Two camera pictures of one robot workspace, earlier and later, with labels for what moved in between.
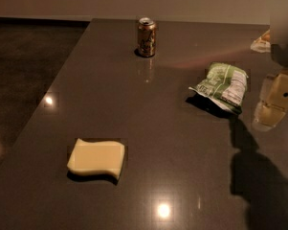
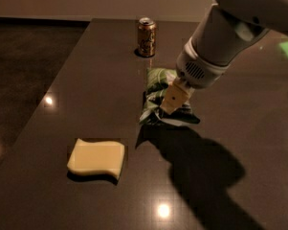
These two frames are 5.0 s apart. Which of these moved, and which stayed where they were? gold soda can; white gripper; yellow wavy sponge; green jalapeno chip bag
Moved: green jalapeno chip bag; white gripper
Stayed: gold soda can; yellow wavy sponge
